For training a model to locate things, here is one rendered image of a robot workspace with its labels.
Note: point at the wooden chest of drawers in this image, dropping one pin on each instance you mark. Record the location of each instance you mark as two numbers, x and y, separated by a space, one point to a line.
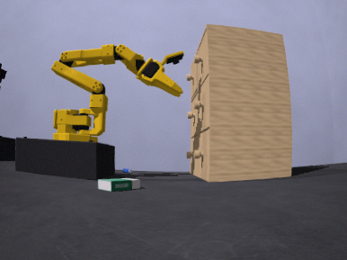
250 124

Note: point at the white eraser with green sleeve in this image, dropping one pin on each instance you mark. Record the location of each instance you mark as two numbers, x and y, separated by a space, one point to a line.
118 184

